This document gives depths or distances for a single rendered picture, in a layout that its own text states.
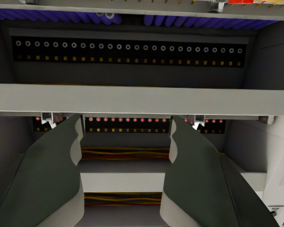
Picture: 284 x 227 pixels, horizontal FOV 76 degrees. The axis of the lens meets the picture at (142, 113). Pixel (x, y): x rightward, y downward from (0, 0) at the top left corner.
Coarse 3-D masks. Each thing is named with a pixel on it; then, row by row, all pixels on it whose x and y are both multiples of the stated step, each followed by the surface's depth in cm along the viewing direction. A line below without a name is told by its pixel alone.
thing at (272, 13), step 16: (0, 0) 27; (16, 0) 27; (48, 0) 27; (64, 0) 27; (80, 0) 27; (96, 0) 27; (112, 0) 28; (128, 0) 28; (144, 0) 28; (160, 0) 28; (176, 0) 28; (192, 0) 28; (272, 0) 27; (192, 16) 30; (208, 16) 30; (224, 16) 30; (240, 16) 29; (256, 16) 29; (272, 16) 29
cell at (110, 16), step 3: (105, 15) 31; (108, 15) 31; (111, 15) 31; (114, 15) 31; (117, 15) 32; (108, 18) 31; (111, 18) 31; (114, 18) 31; (117, 18) 33; (120, 18) 35; (111, 21) 33; (114, 21) 33; (117, 21) 34; (120, 21) 36
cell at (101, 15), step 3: (96, 15) 31; (99, 15) 31; (102, 15) 31; (99, 18) 33; (102, 18) 32; (105, 18) 33; (102, 21) 35; (105, 21) 34; (108, 21) 35; (108, 24) 37
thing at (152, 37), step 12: (276, 24) 38; (36, 36) 41; (48, 36) 41; (60, 36) 41; (72, 36) 41; (84, 36) 41; (96, 36) 41; (108, 36) 41; (120, 36) 41; (132, 36) 41; (144, 36) 41; (156, 36) 42; (168, 36) 42; (180, 36) 42; (192, 36) 42; (204, 36) 42; (216, 36) 42; (228, 36) 42; (240, 36) 42; (264, 36) 42; (276, 36) 38
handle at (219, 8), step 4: (220, 0) 24; (224, 0) 23; (228, 0) 22; (232, 0) 21; (236, 0) 20; (240, 0) 20; (244, 0) 19; (248, 0) 19; (252, 0) 19; (220, 4) 25; (220, 8) 25
